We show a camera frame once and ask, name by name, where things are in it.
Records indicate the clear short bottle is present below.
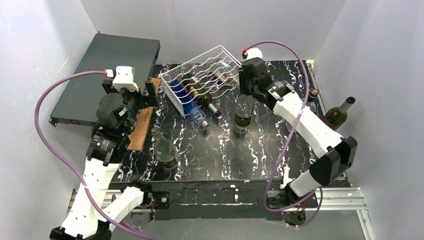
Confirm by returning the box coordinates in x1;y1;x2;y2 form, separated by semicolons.
234;94;255;131

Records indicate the dark green wine bottle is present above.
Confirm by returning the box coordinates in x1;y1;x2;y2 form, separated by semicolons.
181;73;221;117

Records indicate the blue glass bottle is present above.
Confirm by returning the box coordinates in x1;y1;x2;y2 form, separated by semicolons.
169;79;209;131

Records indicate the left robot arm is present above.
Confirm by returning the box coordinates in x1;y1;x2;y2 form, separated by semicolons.
49;79;158;240

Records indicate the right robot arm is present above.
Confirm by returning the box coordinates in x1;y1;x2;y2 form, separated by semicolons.
239;57;358;213

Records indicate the clear bottle in rack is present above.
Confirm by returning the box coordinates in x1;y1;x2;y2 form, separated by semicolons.
210;60;239;87

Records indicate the clear square liquor bottle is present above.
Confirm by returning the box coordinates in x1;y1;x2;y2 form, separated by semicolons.
307;88;320;107

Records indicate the clear round bottle front left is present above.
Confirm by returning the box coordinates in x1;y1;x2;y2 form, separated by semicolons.
151;126;180;170

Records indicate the olive wine bottle far right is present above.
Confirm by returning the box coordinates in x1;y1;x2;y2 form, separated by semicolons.
322;96;356;131

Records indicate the dark grey flat box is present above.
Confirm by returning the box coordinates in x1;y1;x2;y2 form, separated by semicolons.
48;32;162;127

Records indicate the brown wooden board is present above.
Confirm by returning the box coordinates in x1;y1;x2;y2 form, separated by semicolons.
127;77;162;152

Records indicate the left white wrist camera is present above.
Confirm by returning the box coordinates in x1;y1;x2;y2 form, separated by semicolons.
103;66;140;92

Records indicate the white wire wine rack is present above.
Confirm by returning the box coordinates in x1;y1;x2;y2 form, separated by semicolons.
159;45;241;118

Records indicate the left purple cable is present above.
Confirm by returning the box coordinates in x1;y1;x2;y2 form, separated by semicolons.
34;70;157;240

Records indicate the purple cable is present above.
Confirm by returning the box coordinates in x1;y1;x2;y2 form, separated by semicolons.
245;40;324;228
34;70;157;240

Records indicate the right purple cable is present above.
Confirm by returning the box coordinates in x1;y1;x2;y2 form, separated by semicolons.
245;40;324;228

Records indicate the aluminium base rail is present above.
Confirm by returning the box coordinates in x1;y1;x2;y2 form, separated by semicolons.
66;187;377;240

